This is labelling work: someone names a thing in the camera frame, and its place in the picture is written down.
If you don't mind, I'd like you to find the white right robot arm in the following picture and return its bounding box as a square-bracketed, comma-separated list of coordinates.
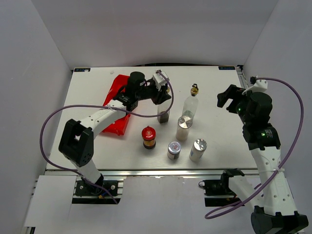
[217, 85, 309, 234]

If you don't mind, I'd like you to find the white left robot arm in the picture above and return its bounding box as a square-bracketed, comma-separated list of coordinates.
[58, 70, 174, 195]

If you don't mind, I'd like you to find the blue logo sticker left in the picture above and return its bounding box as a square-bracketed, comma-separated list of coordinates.
[74, 68, 91, 73]

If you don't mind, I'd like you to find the blue logo sticker right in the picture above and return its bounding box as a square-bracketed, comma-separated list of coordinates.
[218, 66, 236, 71]

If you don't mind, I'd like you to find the red lid sauce jar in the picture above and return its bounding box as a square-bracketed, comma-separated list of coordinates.
[141, 126, 156, 150]

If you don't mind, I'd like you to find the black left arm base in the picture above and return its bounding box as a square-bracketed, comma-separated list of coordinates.
[72, 177, 124, 205]

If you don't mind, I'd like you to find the clear bottle gold pourer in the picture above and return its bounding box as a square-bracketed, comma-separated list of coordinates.
[182, 83, 199, 119]

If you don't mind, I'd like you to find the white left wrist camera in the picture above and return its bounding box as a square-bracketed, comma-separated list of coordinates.
[152, 70, 170, 91]

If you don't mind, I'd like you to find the tall white powder shaker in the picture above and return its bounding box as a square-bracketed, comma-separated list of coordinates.
[175, 116, 193, 141]

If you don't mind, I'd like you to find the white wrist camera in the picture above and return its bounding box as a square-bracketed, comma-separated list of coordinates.
[152, 70, 170, 91]
[242, 77, 268, 95]

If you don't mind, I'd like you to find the small red label jar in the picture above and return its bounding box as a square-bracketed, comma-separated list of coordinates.
[167, 141, 181, 160]

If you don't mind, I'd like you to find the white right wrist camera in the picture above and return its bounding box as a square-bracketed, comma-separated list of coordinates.
[242, 77, 268, 95]

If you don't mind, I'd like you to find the blue logo sticker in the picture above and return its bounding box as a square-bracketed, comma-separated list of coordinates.
[218, 66, 236, 71]
[74, 68, 91, 73]

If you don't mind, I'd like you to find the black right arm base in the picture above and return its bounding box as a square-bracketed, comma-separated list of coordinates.
[198, 179, 241, 207]

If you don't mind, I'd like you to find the short white shaker silver lid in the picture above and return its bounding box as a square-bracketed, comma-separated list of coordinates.
[189, 138, 207, 161]

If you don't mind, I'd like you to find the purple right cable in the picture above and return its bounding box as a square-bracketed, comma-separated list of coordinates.
[204, 76, 305, 220]

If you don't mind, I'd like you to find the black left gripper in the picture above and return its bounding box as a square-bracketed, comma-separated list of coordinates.
[136, 81, 171, 105]

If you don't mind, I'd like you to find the aluminium front rail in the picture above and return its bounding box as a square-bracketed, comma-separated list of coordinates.
[44, 169, 258, 176]

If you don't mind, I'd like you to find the dark sauce bottle gold pourer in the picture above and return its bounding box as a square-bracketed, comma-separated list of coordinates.
[157, 99, 171, 124]

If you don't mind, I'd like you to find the aluminium table rail right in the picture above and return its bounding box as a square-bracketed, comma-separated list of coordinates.
[235, 65, 249, 89]

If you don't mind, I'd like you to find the red plastic compartment bin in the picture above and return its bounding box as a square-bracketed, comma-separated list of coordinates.
[101, 74, 132, 136]

